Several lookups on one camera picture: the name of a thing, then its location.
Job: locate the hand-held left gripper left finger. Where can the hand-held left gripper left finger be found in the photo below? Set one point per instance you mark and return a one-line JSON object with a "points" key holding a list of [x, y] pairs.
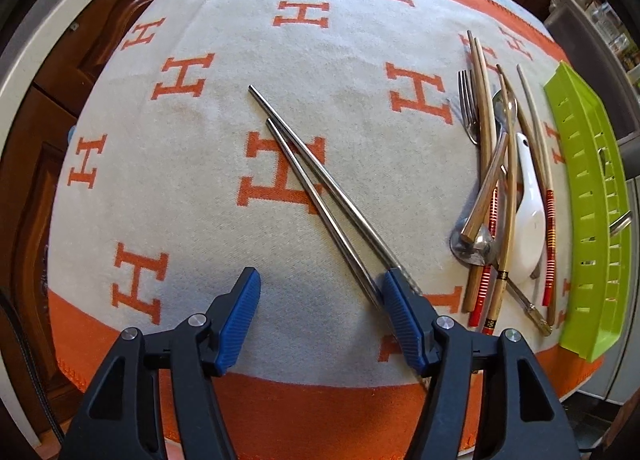
{"points": [[240, 315]]}

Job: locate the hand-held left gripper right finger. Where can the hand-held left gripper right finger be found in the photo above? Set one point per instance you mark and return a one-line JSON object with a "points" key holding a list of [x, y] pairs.
{"points": [[400, 320]]}

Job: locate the brown wooden chopstick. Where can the brown wooden chopstick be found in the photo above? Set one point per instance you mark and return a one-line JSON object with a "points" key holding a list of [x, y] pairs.
{"points": [[485, 185], [478, 90], [480, 300]]}

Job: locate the steel spoon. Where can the steel spoon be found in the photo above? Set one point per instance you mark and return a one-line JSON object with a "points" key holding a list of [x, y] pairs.
{"points": [[620, 225], [475, 252], [500, 103]]}

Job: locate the steel chopstick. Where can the steel chopstick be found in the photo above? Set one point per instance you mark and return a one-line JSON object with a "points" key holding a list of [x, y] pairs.
{"points": [[321, 208], [330, 185]]}

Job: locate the white ceramic spoon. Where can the white ceramic spoon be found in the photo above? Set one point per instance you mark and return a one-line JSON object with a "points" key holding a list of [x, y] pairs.
{"points": [[530, 225]]}

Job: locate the red-striped light wooden chopstick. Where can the red-striped light wooden chopstick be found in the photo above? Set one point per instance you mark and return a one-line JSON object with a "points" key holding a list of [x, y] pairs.
{"points": [[550, 240]]}

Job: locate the black-banded wooden chopstick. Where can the black-banded wooden chopstick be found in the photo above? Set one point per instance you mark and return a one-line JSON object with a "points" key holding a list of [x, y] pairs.
{"points": [[511, 190]]}

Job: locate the steel fork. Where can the steel fork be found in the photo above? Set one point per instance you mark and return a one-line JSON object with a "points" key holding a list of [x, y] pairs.
{"points": [[467, 115]]}

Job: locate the green plastic tray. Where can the green plastic tray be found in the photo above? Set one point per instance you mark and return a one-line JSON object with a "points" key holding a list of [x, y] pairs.
{"points": [[585, 190]]}

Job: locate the orange grey printed blanket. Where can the orange grey printed blanket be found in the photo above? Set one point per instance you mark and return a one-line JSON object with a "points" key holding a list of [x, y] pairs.
{"points": [[200, 190]]}

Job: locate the grey metal cabinet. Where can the grey metal cabinet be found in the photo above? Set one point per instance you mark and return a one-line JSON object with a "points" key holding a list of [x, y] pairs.
{"points": [[590, 70]]}

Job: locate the white kitchen countertop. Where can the white kitchen countertop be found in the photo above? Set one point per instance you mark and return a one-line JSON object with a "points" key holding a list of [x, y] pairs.
{"points": [[45, 25]]}

